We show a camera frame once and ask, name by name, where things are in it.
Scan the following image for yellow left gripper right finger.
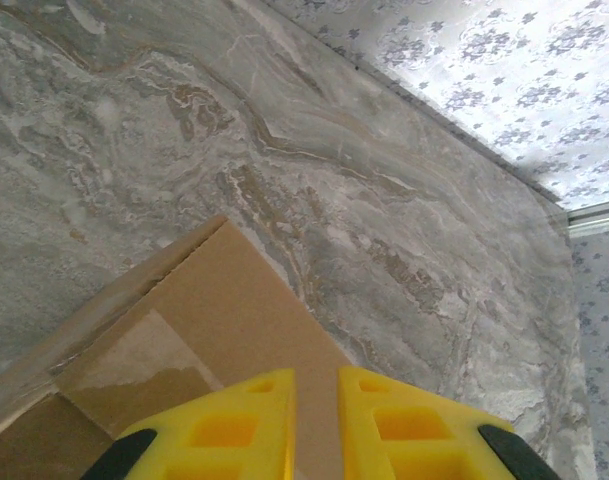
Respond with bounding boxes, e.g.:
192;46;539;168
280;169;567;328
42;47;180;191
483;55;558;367
338;365;560;480

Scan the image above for aluminium right corner post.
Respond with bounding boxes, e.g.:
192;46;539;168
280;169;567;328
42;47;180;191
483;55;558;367
566;197;609;239

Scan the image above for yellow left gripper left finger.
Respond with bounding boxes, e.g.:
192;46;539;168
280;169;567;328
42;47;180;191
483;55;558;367
81;367;296;480

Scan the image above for brown cardboard express box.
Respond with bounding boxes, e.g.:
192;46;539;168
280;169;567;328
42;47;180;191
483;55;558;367
0;214;358;480

